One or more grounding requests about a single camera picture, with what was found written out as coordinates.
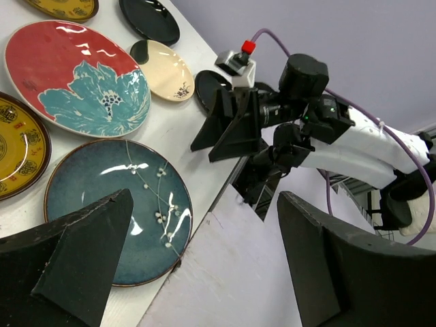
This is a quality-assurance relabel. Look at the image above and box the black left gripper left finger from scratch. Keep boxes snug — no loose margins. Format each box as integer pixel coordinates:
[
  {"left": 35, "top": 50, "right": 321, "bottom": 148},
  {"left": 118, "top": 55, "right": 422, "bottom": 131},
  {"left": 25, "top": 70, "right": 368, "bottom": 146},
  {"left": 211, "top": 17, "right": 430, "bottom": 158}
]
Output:
[{"left": 1, "top": 189, "right": 134, "bottom": 326}]

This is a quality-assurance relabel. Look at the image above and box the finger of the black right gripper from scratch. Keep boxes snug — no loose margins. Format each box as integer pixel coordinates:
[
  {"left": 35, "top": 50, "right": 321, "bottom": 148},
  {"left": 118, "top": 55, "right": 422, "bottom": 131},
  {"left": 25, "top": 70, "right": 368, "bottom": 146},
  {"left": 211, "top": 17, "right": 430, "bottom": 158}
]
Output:
[
  {"left": 209, "top": 87, "right": 261, "bottom": 162},
  {"left": 190, "top": 89, "right": 235, "bottom": 152}
]

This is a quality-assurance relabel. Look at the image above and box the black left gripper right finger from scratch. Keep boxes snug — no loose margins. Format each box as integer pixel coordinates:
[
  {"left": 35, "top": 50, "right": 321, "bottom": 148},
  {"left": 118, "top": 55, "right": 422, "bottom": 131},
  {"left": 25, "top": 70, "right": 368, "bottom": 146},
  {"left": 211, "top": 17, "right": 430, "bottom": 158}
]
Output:
[{"left": 277, "top": 191, "right": 435, "bottom": 326}]

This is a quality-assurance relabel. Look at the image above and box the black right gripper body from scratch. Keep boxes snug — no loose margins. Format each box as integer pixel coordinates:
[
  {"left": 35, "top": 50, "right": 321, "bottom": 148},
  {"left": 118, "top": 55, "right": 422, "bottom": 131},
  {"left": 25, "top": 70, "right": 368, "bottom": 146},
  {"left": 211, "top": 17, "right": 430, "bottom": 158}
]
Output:
[{"left": 255, "top": 54, "right": 354, "bottom": 170}]

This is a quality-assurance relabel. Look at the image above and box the blue-green glazed plate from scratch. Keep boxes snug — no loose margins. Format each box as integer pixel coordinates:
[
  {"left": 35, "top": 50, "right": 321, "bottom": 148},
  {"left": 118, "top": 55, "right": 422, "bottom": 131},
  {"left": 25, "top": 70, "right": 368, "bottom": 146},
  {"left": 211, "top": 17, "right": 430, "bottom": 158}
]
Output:
[{"left": 44, "top": 139, "right": 193, "bottom": 287}]

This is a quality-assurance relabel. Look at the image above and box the red plate with teal flower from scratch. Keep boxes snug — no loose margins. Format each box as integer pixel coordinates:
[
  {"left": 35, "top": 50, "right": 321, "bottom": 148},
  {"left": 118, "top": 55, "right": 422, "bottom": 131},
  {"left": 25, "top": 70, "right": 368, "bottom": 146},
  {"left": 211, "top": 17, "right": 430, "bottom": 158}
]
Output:
[{"left": 3, "top": 20, "right": 151, "bottom": 138}]

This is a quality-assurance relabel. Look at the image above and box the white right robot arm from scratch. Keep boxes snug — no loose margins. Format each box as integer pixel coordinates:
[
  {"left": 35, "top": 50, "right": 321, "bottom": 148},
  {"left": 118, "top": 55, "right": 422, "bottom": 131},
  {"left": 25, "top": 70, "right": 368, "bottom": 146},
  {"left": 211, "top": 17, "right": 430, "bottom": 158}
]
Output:
[{"left": 191, "top": 50, "right": 435, "bottom": 231}]

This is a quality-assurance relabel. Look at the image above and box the yellow patterned plate near bin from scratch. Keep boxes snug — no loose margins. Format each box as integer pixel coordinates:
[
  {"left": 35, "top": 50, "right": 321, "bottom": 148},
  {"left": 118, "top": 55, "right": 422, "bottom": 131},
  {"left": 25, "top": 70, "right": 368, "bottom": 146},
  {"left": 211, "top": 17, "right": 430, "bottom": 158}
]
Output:
[{"left": 1, "top": 93, "right": 52, "bottom": 200}]

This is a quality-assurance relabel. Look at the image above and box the black plate near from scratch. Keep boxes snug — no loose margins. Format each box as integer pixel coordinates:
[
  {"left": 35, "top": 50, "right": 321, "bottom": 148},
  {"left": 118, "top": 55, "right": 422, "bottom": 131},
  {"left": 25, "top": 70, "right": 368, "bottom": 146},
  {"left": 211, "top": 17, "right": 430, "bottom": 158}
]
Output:
[{"left": 195, "top": 70, "right": 232, "bottom": 115}]

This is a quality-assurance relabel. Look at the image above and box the cream and black plate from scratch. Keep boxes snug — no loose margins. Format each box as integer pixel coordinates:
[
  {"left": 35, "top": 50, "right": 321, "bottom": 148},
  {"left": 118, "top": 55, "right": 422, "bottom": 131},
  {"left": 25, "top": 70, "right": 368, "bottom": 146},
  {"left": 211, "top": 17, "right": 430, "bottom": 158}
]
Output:
[{"left": 130, "top": 40, "right": 195, "bottom": 102}]

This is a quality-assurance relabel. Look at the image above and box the black plate far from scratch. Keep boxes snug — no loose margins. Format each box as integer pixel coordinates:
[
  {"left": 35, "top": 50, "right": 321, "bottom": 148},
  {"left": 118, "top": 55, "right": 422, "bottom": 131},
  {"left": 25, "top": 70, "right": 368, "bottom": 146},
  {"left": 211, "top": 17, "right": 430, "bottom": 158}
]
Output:
[{"left": 119, "top": 0, "right": 181, "bottom": 46}]

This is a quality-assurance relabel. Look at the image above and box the yellow patterned plate far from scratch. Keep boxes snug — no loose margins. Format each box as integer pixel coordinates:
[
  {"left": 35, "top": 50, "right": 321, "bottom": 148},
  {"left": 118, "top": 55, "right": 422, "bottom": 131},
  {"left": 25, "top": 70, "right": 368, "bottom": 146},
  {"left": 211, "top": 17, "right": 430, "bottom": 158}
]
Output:
[{"left": 26, "top": 0, "right": 99, "bottom": 22}]

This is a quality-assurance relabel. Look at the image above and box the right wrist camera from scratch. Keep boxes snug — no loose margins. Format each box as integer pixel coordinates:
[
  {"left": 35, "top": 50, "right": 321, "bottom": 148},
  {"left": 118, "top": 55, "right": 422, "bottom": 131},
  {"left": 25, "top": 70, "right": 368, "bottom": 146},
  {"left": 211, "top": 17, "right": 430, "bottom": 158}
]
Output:
[{"left": 215, "top": 40, "right": 256, "bottom": 88}]

